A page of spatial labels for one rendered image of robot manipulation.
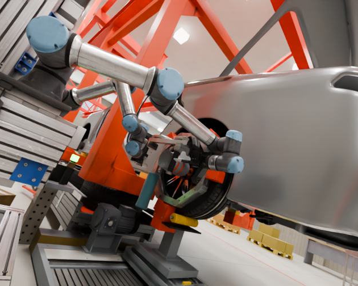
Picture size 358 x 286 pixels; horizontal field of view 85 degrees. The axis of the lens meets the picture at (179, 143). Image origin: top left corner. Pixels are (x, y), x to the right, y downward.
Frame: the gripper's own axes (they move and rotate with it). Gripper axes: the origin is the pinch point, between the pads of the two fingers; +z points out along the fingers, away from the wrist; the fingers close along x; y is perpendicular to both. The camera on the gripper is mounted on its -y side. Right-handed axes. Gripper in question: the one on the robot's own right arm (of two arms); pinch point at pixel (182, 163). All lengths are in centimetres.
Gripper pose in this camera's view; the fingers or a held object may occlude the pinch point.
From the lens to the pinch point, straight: 110.3
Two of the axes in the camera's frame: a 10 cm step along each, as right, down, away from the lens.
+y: 2.2, -9.6, 1.9
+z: -6.9, -0.2, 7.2
